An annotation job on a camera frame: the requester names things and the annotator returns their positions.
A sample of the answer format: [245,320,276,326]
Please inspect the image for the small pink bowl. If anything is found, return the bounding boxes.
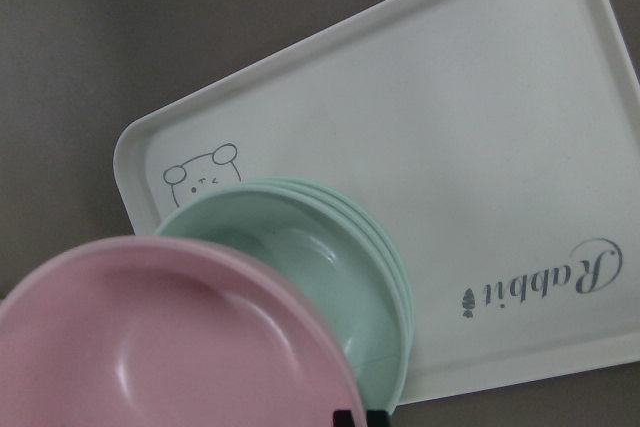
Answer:
[1,237,366,426]

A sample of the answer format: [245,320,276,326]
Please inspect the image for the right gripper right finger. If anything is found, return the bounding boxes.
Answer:
[366,414,389,427]

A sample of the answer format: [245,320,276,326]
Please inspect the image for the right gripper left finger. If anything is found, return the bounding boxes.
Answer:
[333,413,355,427]

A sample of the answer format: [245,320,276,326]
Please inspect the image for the white rabbit tray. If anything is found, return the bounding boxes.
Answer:
[114,0,639,403]

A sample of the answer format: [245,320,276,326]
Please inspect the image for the stacked green bowls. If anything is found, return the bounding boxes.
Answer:
[156,178,415,413]

